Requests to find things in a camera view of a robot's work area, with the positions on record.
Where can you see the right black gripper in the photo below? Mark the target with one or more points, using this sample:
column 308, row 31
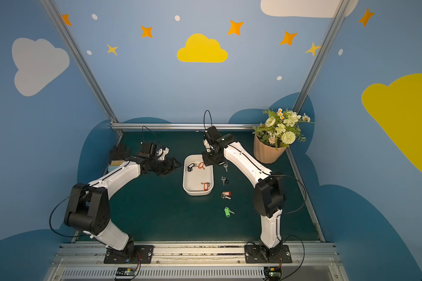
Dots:
column 211, row 158

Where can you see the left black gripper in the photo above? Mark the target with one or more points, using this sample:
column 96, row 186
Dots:
column 162, row 165

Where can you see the black tag key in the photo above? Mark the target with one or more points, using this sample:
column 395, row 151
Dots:
column 190, row 167

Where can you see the black head key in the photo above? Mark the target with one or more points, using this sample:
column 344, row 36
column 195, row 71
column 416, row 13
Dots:
column 224, row 180

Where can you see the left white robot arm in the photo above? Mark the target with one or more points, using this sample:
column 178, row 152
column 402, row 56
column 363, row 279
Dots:
column 88, row 208

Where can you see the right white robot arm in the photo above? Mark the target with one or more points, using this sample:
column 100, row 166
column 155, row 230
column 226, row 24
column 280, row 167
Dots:
column 269, row 194

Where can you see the white plastic storage box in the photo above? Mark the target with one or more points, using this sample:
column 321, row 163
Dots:
column 192, row 181

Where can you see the pink faceted flower pot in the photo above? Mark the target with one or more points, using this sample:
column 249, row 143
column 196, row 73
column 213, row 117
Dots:
column 266, row 154

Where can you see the artificial flower bouquet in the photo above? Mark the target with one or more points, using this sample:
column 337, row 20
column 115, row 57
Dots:
column 281, row 128

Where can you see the left controller board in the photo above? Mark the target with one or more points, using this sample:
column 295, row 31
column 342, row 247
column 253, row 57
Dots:
column 126, row 272

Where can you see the controller board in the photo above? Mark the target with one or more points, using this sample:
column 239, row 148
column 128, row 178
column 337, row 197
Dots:
column 126, row 272
column 272, row 274

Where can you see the right controller board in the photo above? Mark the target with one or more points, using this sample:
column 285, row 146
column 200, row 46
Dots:
column 272, row 274

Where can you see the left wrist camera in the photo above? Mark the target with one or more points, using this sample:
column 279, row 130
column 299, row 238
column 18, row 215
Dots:
column 152, row 151

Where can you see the horizontal aluminium frame rail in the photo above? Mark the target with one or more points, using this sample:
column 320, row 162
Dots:
column 181, row 127

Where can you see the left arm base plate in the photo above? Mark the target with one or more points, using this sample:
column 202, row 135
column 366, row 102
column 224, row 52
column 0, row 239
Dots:
column 131, row 255

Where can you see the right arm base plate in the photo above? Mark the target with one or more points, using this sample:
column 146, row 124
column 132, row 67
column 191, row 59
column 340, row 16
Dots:
column 260, row 254

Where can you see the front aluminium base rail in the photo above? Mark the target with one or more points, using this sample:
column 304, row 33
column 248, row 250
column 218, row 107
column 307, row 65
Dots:
column 197, row 261

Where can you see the left aluminium frame post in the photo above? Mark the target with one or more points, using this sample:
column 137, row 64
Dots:
column 63, row 29

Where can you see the aluminium frame post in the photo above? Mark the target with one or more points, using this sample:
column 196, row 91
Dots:
column 342, row 10
column 63, row 29

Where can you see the right aluminium frame post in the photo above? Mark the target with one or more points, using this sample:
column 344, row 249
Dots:
column 342, row 10

